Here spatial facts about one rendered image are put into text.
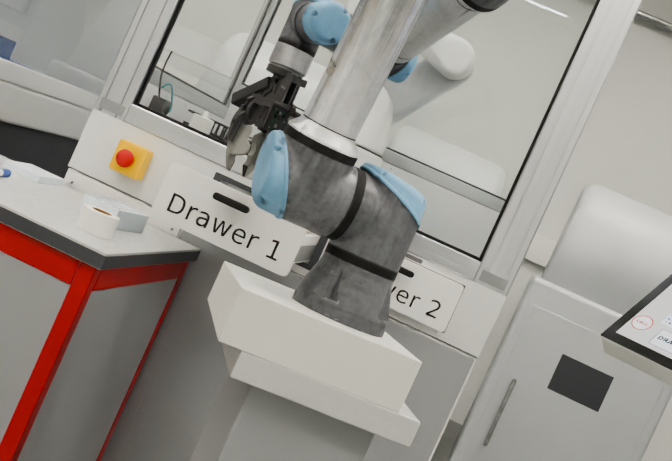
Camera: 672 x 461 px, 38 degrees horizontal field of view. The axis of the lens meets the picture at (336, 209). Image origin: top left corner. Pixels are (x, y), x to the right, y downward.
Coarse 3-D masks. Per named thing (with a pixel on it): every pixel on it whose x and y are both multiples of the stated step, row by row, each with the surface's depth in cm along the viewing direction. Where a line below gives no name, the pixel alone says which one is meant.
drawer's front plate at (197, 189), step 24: (168, 192) 187; (192, 192) 186; (240, 192) 185; (168, 216) 187; (192, 216) 186; (216, 216) 186; (240, 216) 185; (264, 216) 184; (216, 240) 185; (240, 240) 185; (264, 240) 184; (288, 240) 184; (264, 264) 184; (288, 264) 183
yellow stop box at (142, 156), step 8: (120, 144) 219; (128, 144) 219; (136, 144) 221; (136, 152) 218; (144, 152) 218; (152, 152) 221; (112, 160) 219; (136, 160) 218; (144, 160) 218; (112, 168) 219; (120, 168) 219; (128, 168) 218; (136, 168) 218; (144, 168) 220; (128, 176) 219; (136, 176) 218
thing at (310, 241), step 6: (306, 234) 205; (312, 234) 214; (306, 240) 202; (312, 240) 210; (318, 240) 219; (306, 246) 204; (312, 246) 212; (300, 252) 199; (306, 252) 207; (312, 252) 216; (300, 258) 203; (306, 258) 211
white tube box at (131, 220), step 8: (88, 200) 192; (96, 200) 191; (104, 200) 197; (112, 200) 202; (80, 208) 192; (104, 208) 190; (112, 208) 190; (120, 208) 196; (128, 208) 202; (120, 216) 191; (128, 216) 194; (136, 216) 196; (144, 216) 199; (120, 224) 192; (128, 224) 195; (136, 224) 198; (144, 224) 201; (136, 232) 199
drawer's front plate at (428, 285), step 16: (416, 272) 212; (432, 272) 212; (400, 288) 213; (416, 288) 212; (432, 288) 212; (448, 288) 211; (400, 304) 212; (416, 304) 212; (432, 304) 212; (448, 304) 211; (416, 320) 212; (432, 320) 212; (448, 320) 211
